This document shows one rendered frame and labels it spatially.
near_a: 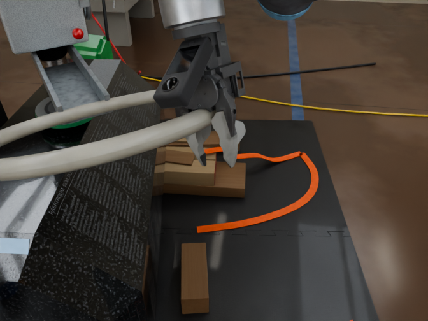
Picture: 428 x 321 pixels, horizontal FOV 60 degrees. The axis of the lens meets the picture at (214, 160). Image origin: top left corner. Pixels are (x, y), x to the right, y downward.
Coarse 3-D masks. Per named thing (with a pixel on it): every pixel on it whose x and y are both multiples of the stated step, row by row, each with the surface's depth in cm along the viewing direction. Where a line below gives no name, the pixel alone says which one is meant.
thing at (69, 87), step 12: (72, 48) 112; (36, 60) 106; (48, 72) 110; (60, 72) 109; (72, 72) 109; (84, 72) 105; (48, 84) 93; (60, 84) 103; (72, 84) 103; (84, 84) 103; (96, 84) 93; (60, 96) 97; (72, 96) 97; (84, 96) 97; (96, 96) 97; (108, 96) 89; (60, 108) 85
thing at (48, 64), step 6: (66, 48) 121; (42, 54) 116; (48, 54) 116; (54, 54) 117; (60, 54) 118; (42, 60) 118; (48, 60) 117; (54, 60) 118; (60, 60) 119; (66, 60) 122; (48, 66) 119
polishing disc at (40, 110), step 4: (44, 100) 135; (48, 100) 135; (40, 104) 133; (44, 104) 133; (48, 104) 133; (52, 104) 133; (36, 108) 131; (40, 108) 131; (44, 108) 131; (48, 108) 131; (52, 108) 131; (36, 112) 129; (40, 112) 129; (44, 112) 129; (48, 112) 129; (52, 112) 129; (36, 116) 128; (40, 116) 127
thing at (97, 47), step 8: (104, 0) 265; (104, 8) 267; (104, 16) 269; (104, 24) 272; (96, 40) 269; (104, 40) 272; (80, 48) 271; (88, 48) 269; (96, 48) 267; (104, 48) 272; (88, 56) 269; (96, 56) 269; (104, 56) 274; (112, 56) 284
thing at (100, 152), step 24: (120, 96) 90; (144, 96) 89; (48, 120) 83; (72, 120) 87; (168, 120) 51; (192, 120) 52; (0, 144) 72; (96, 144) 46; (120, 144) 47; (144, 144) 48; (0, 168) 47; (24, 168) 46; (48, 168) 46; (72, 168) 46
